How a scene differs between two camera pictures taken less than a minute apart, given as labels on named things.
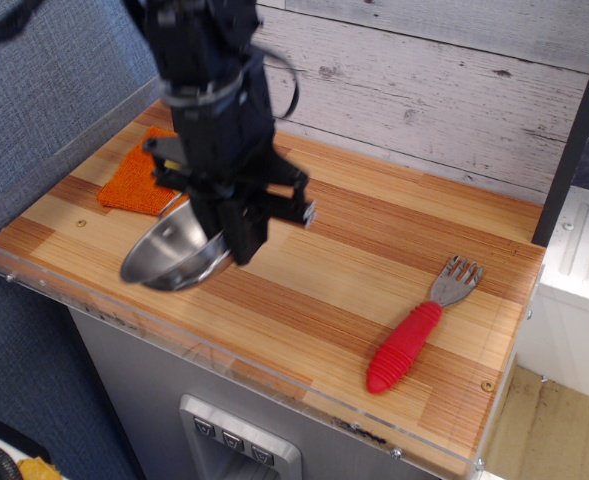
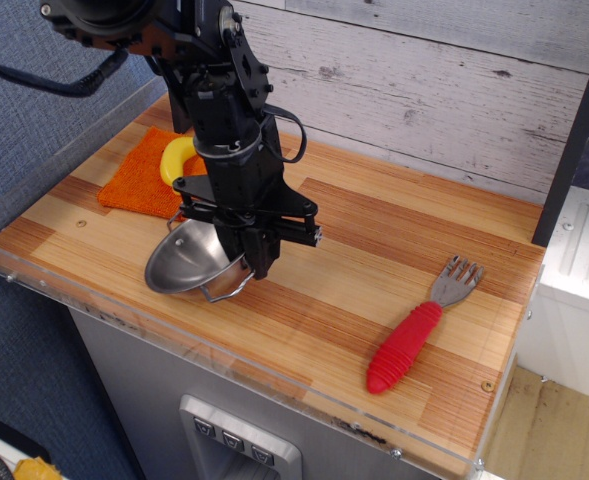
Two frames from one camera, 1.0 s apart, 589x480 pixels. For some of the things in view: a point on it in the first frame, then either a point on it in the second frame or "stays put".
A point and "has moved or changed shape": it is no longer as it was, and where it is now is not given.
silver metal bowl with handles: [172, 251] has moved or changed shape
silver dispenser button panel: [225, 446] stays put
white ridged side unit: [568, 332] stays put
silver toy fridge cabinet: [182, 417] stays put
